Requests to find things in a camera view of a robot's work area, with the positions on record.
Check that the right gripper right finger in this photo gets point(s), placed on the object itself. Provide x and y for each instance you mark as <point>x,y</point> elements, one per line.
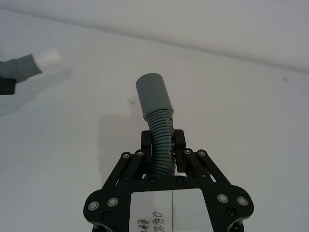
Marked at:
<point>193,164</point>

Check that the grey tube with white end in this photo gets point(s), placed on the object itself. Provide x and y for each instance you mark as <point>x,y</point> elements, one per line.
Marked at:
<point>26,65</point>

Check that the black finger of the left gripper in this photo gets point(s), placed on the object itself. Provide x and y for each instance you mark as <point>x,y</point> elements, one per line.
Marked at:
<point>7,87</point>

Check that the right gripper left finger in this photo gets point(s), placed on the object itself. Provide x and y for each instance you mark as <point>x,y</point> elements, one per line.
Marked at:
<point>130,166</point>

